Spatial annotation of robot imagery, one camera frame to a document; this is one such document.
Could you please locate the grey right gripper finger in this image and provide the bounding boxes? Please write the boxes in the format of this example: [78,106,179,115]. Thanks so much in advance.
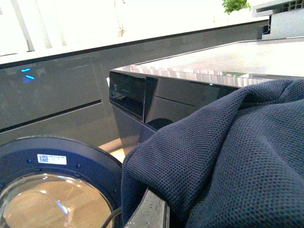
[124,188,170,228]

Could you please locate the dark navy knit garment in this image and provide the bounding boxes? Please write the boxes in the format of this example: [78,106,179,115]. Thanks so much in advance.
[121,79,304,228]

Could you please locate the grey front-load washing machine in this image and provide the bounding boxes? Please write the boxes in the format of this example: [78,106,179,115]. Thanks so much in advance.
[109,37,304,153]

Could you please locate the green potted plant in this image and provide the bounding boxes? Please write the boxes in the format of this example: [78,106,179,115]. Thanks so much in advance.
[222,0,252,15]

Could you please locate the white barcode sticker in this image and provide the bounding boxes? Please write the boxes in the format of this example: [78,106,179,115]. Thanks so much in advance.
[37,154,67,165]

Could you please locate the round washing machine door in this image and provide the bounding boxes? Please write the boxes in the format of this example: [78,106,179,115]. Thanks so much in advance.
[0,137,122,228]

